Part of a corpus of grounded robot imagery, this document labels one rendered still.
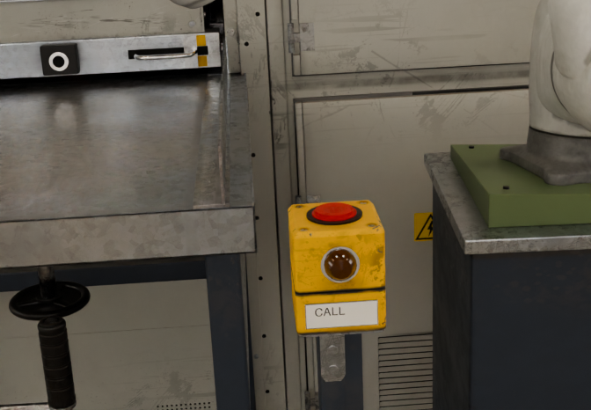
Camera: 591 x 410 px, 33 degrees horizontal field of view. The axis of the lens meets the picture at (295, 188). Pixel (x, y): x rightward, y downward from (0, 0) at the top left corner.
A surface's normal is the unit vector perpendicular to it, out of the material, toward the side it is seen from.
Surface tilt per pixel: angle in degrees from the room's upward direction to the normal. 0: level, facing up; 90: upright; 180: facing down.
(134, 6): 90
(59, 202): 0
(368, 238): 90
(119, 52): 90
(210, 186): 0
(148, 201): 0
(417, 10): 90
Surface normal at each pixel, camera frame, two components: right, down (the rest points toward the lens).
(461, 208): -0.04, -0.95
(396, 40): 0.06, 0.32
